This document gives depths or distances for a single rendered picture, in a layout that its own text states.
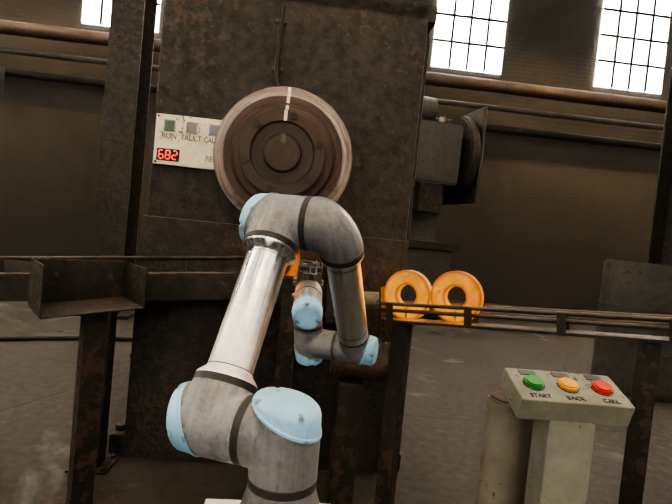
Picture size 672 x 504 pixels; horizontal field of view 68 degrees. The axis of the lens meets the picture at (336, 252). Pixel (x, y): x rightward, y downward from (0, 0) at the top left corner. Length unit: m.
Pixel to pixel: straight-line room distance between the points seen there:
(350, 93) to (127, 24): 3.10
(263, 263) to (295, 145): 0.73
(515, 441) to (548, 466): 0.14
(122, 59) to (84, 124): 3.99
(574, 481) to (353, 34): 1.57
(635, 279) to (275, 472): 3.23
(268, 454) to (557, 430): 0.61
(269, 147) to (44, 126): 7.35
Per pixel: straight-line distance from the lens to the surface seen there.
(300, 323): 1.26
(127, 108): 4.60
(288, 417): 0.83
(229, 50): 2.00
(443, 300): 1.54
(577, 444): 1.21
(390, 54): 2.01
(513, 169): 8.55
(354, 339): 1.23
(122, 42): 4.76
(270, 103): 1.76
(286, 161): 1.64
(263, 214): 1.04
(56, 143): 8.74
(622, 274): 3.86
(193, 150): 1.92
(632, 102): 8.73
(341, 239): 1.01
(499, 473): 1.35
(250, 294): 0.97
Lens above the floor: 0.88
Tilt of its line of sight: 2 degrees down
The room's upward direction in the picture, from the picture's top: 6 degrees clockwise
